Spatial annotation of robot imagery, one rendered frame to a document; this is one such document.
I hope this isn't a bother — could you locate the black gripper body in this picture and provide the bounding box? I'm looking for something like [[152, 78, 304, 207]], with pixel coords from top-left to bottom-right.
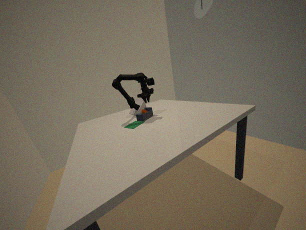
[[137, 86, 150, 98]]

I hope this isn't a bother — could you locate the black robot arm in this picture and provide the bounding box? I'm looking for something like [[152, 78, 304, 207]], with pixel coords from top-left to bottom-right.
[[112, 73, 155, 110]]

